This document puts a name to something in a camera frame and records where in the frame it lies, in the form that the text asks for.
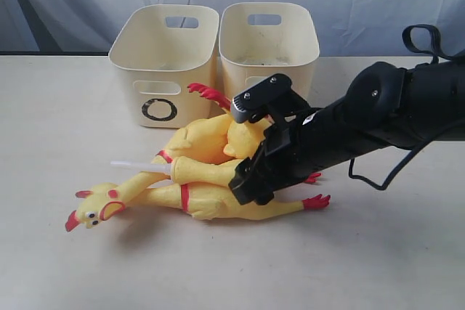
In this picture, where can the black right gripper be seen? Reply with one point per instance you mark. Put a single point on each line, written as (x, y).
(280, 160)

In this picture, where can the headless yellow rubber chicken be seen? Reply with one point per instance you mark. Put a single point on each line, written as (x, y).
(243, 139)

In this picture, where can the yellow rubber chicken with face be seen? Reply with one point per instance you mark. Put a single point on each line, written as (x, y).
(201, 140)

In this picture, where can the headless chicken with white tube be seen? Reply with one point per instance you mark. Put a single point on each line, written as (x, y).
(183, 170)

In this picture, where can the yellow rubber chicken front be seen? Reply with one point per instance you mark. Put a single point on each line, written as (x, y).
(200, 200)

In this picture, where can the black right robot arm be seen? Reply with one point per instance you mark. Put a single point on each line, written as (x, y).
(385, 106)

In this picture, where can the cream bin marked X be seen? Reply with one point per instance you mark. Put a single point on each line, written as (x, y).
(259, 39)

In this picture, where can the cream bin marked O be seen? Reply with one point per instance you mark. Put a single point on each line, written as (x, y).
(160, 50)

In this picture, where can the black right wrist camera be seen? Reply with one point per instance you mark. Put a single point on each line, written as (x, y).
(271, 96)

